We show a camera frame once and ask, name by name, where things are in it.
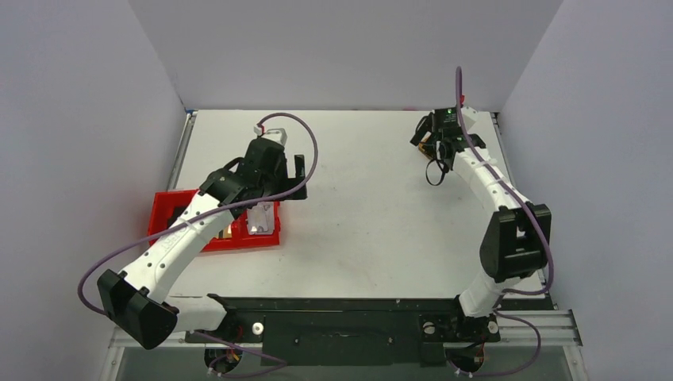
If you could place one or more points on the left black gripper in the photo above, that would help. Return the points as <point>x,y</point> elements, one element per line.
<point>289,183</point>

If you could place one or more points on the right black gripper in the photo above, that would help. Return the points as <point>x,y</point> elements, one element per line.
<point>439,139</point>

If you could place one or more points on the silver card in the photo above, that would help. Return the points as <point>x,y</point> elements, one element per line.
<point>261,219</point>

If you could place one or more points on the gold black card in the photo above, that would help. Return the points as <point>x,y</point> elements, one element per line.
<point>226,234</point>

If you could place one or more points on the yellow leather card holder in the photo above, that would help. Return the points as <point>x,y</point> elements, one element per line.
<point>427,150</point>

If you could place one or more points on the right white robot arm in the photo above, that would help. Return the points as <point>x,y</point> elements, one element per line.
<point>515,244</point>

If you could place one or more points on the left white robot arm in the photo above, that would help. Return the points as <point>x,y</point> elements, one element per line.
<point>137,297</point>

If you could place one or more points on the red plastic tray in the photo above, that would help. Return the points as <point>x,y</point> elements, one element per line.
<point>168,205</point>

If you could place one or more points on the aluminium rail frame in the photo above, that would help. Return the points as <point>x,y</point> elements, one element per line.
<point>557,328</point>

